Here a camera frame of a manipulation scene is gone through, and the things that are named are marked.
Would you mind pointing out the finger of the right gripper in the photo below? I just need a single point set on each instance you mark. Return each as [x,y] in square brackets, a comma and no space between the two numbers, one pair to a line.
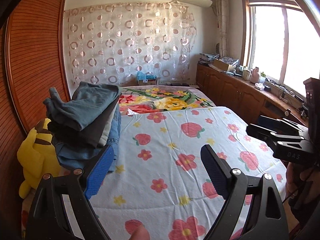
[265,133]
[281,126]

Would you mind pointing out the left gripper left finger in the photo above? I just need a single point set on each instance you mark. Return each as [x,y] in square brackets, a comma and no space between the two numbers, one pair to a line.
[47,216]

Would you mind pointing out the teal grey pants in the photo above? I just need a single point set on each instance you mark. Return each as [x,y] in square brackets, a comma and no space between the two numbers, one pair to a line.
[88,103]

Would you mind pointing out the person's right hand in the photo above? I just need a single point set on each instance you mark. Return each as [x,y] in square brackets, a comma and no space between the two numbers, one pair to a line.
[295,174]

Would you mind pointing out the person's left hand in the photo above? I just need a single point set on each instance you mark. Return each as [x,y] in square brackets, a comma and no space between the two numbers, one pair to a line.
[141,233]

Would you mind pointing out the wooden cabinet counter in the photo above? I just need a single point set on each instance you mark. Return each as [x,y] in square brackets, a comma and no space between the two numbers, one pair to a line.
[243,98]

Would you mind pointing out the pink plush figurine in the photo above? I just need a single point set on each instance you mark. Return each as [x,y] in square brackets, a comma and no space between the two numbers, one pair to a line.
[255,76]

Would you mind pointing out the yellow plush toy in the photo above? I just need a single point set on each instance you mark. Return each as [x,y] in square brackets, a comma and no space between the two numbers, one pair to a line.
[37,156]

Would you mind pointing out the folded blue jeans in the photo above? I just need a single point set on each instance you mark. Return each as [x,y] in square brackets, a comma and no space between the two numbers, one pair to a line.
[77,155]

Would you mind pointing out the cardboard box on counter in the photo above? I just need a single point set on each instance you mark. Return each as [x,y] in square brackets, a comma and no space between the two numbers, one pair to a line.
[226,63]

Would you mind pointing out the folded dark grey garment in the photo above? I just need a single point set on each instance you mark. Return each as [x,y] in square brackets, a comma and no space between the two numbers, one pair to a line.
[92,136]

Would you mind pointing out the white strawberry flower bedsheet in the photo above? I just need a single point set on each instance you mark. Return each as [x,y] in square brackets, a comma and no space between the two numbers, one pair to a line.
[178,173]

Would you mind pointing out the floral pink yellow blanket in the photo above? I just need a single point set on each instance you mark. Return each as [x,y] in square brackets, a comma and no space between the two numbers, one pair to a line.
[161,98]

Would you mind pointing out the blue item on box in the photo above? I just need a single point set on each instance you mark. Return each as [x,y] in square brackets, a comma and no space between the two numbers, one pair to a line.
[144,79]

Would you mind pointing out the circle pattern sheer curtain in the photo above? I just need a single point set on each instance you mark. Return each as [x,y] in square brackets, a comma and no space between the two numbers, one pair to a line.
[112,43]

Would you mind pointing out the window with wooden frame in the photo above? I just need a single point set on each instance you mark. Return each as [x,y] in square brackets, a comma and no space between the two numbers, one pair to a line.
[280,40]

